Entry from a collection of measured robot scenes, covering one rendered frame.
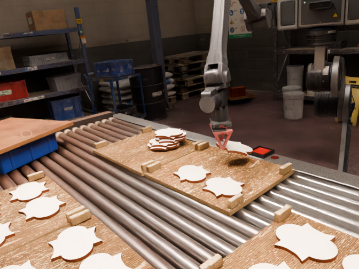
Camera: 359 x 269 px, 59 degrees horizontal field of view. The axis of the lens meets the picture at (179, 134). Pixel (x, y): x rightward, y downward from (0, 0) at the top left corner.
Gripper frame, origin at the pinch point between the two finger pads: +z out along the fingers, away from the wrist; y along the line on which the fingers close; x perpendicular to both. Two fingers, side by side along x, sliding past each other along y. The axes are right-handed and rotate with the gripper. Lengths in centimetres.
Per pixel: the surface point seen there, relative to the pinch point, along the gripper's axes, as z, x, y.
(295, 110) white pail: 90, 158, -333
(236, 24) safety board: -32, 132, -595
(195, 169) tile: 7.5, -10.3, 4.1
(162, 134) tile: 2.7, -22.4, -24.3
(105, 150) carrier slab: 9, -49, -29
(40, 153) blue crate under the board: 9, -81, -33
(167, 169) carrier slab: 8.7, -20.7, -0.8
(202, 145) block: 6.7, -5.4, -16.9
